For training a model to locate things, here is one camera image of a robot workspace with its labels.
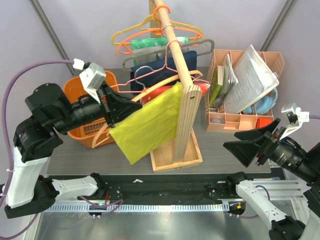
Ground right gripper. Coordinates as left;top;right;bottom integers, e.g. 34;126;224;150
223;115;320;182

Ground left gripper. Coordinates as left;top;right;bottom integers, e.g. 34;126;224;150
51;80;142;135

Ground yellow-green trousers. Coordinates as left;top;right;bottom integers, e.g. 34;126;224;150
109;82;183;165

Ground peach wooden-look hanger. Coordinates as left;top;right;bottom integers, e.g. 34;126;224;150
91;65;203;149

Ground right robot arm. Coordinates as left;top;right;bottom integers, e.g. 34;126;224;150
223;117;320;240

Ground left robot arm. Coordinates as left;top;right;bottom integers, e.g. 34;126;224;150
4;83;142;219

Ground navy blue trousers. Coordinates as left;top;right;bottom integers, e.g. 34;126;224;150
130;50;197;91

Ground orange plastic hanger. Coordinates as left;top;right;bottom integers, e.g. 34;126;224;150
115;4;204;55

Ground yellow plastic hanger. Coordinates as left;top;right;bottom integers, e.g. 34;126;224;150
111;13;204;46

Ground grey plastic hanger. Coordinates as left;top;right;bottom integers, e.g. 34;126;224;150
122;38;215;73

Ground red cube socket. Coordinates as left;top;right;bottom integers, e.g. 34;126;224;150
255;118;273;129

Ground orange plastic basket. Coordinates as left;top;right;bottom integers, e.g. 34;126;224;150
63;76;114;148

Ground light blue headphones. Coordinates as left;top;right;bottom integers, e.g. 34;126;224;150
242;88;278;115

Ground tape roll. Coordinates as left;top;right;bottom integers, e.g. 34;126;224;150
210;116;225;125

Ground peach desk organizer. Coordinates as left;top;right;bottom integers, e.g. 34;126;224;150
204;49;284;133

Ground white paper document folder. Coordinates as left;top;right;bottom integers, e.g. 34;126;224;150
224;45;279;114

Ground wooden clothes rack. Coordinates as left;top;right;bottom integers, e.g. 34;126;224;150
150;0;203;173

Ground grey cloth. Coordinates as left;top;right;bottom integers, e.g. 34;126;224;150
132;44;191;61

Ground green book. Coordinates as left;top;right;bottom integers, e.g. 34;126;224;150
209;65;225;107

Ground green white cloth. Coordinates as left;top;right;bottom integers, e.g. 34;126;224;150
131;36;189;50

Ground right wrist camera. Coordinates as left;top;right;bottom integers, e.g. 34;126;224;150
281;103;310;139

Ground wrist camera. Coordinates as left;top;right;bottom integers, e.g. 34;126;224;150
281;103;310;139
72;58;107;104

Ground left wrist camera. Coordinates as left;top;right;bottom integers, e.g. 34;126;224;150
72;58;107;104

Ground pink wire hanger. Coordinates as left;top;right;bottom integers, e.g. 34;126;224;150
122;38;215;95

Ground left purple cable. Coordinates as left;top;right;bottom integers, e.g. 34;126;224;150
0;59;76;201

